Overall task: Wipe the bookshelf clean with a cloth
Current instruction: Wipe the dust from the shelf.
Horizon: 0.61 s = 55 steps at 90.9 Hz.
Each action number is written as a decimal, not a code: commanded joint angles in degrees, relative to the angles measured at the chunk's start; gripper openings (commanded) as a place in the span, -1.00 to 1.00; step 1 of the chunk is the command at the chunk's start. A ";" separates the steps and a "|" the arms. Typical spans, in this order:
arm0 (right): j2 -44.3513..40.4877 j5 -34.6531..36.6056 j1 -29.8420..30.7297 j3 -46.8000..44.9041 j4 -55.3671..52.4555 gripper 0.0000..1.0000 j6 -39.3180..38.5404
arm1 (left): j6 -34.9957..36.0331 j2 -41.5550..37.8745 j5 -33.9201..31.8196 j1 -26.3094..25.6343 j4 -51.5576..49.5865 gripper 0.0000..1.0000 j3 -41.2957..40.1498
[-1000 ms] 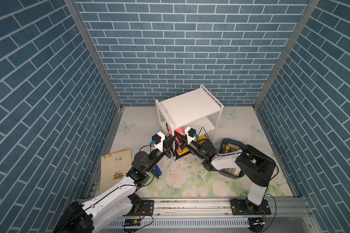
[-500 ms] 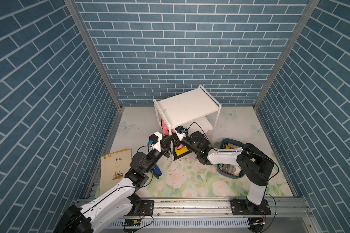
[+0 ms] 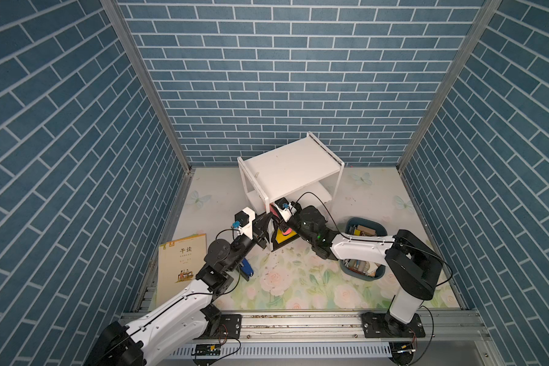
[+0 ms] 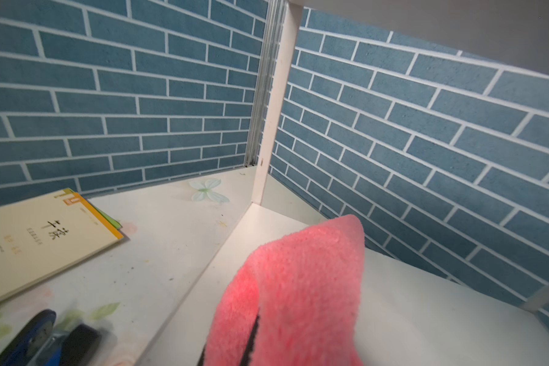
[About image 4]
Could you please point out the beige textbook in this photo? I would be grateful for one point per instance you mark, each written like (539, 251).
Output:
(42, 236)

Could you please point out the pink and grey cloth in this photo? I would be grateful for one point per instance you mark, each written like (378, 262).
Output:
(294, 301)

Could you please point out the white two-tier bookshelf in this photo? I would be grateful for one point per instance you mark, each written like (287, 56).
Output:
(441, 154)

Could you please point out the blue stapler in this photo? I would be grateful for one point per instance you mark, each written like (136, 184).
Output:
(40, 342)

